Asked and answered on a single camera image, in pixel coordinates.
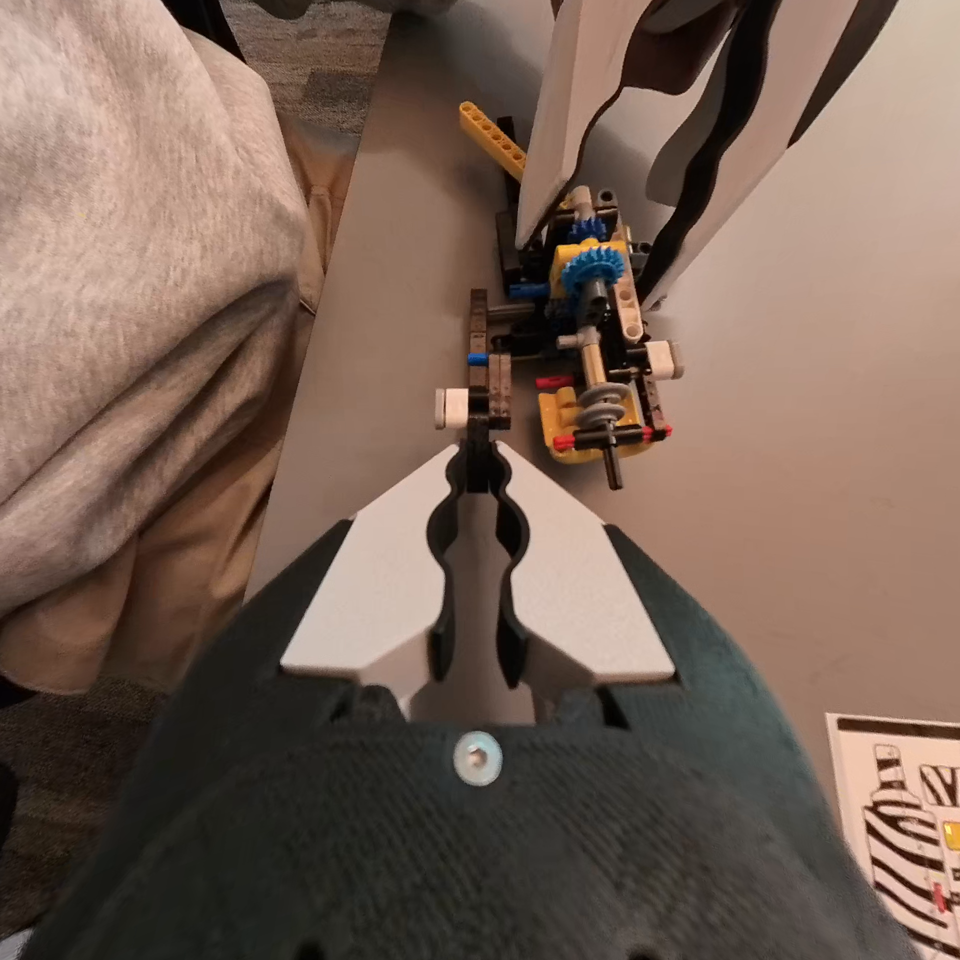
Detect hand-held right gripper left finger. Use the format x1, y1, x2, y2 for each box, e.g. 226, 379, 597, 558
277, 441, 464, 702

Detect zebra striped sticker sheet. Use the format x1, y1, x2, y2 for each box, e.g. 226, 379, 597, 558
825, 712, 960, 960

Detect black lego beam subassembly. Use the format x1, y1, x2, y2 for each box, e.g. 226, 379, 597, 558
433, 288, 516, 496

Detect person's tan pants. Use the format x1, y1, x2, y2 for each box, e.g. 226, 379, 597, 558
0, 112, 359, 696

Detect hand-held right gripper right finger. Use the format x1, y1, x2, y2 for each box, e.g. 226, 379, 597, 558
491, 439, 678, 715

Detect yellow and black lego vehicle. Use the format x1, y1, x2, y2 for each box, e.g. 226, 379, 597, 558
459, 101, 685, 494

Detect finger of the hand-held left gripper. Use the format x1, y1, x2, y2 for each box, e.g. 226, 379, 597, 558
513, 0, 753, 252
641, 0, 901, 312

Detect person's grey sweatshirt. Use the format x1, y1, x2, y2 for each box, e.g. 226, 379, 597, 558
0, 0, 315, 627

